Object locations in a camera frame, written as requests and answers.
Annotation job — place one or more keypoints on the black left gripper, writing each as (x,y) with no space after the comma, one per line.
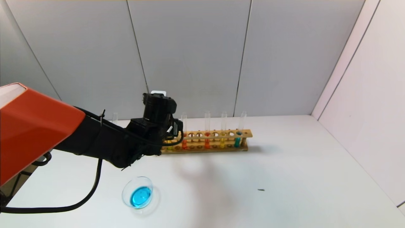
(148,136)

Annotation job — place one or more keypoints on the test tube blue pigment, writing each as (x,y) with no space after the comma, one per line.
(115,118)
(237,142)

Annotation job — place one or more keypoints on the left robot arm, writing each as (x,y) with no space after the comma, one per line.
(31,126)

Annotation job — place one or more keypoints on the test tube red pigment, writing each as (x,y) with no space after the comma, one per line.
(207,144)
(184,144)

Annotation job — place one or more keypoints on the wooden test tube rack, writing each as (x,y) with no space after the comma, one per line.
(208,138)

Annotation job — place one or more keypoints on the black tripod stand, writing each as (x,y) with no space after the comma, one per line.
(3,199)

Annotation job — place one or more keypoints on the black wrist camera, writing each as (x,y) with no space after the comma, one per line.
(158,106)

